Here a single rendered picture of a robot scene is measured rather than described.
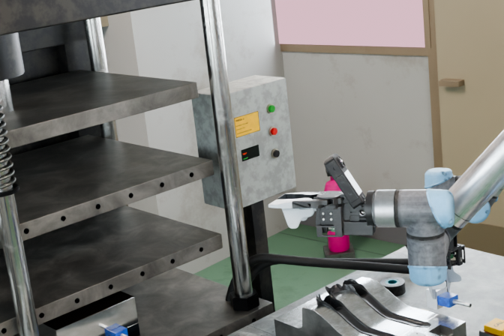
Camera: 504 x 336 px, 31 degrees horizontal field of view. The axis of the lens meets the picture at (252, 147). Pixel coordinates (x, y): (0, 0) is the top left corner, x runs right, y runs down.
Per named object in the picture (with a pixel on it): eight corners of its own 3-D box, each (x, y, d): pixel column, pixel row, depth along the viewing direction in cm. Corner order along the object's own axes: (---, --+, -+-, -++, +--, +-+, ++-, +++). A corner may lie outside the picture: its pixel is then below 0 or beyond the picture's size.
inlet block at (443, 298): (476, 312, 248) (475, 293, 247) (465, 317, 244) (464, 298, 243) (437, 301, 257) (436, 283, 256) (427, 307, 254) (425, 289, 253)
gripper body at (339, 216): (313, 237, 180) (373, 237, 176) (310, 195, 179) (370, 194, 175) (322, 229, 187) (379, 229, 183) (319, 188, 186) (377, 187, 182)
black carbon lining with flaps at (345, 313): (435, 330, 247) (433, 298, 245) (397, 353, 237) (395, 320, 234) (341, 299, 272) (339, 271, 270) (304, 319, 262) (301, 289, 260)
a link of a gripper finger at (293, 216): (269, 231, 180) (315, 229, 180) (268, 202, 179) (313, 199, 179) (269, 228, 183) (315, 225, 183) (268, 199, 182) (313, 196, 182)
